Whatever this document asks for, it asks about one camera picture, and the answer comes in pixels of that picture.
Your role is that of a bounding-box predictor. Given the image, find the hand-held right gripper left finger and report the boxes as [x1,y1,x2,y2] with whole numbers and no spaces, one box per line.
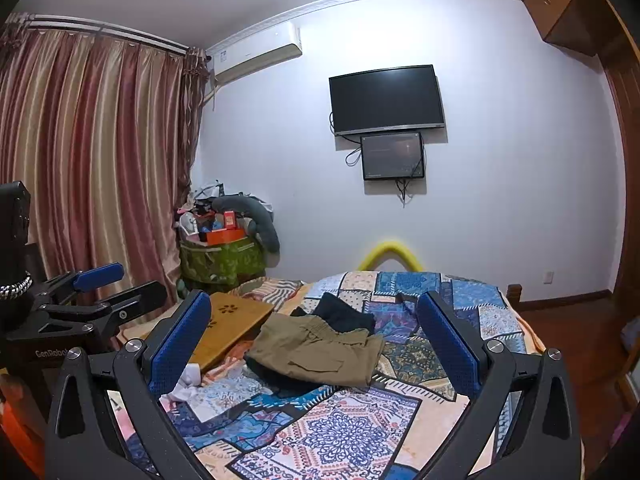
[44,289,221,480]

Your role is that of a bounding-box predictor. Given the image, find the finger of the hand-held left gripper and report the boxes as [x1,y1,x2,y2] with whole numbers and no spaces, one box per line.
[32,261,126,307]
[37,281,168,332]

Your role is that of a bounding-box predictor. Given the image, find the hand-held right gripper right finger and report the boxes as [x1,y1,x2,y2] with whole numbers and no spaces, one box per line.
[416,290,583,480]

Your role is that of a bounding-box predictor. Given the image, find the khaki pants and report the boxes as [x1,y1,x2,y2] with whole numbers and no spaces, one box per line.
[244,312,386,387]

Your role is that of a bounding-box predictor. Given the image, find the dark pants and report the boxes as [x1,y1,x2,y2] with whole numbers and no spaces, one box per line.
[245,291,377,398]

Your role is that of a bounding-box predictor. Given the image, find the white cloth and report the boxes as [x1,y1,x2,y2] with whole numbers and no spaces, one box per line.
[160,362,202,403]

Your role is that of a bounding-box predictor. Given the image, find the orange cloth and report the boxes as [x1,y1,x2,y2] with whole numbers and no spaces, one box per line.
[0,372,48,478]

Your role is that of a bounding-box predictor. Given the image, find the green patterned bag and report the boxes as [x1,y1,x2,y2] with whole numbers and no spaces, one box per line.
[179,237,267,291]

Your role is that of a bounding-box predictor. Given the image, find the striped cloth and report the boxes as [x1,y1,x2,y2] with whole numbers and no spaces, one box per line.
[227,277,303,306]

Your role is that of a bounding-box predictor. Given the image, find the orange box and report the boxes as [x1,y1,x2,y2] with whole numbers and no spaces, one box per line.
[204,227,247,247]

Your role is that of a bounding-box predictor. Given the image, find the yellow foam tube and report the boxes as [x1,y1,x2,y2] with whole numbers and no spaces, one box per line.
[356,241,426,273]

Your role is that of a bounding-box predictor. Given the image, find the striped pink curtain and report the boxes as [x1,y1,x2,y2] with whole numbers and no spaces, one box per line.
[0,12,211,311]

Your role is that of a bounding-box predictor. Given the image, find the patchwork printed blanket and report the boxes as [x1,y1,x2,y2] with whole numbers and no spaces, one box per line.
[107,270,543,480]

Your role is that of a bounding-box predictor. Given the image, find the grey plush pillow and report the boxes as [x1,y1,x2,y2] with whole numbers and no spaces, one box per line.
[212,195,281,253]

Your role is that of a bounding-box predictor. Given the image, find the white air conditioner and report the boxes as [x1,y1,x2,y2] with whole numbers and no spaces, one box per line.
[205,22,304,87]

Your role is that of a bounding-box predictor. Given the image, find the black cable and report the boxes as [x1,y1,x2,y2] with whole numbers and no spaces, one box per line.
[329,110,364,167]
[396,147,426,206]

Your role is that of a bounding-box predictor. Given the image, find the small black wall monitor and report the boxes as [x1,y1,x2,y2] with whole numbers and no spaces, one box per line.
[360,131,426,182]

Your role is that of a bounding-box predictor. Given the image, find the curtain rail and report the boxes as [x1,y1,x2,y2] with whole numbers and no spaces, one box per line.
[20,14,208,58]

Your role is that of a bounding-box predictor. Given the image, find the black wall television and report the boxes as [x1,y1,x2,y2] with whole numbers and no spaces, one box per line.
[328,64,447,137]

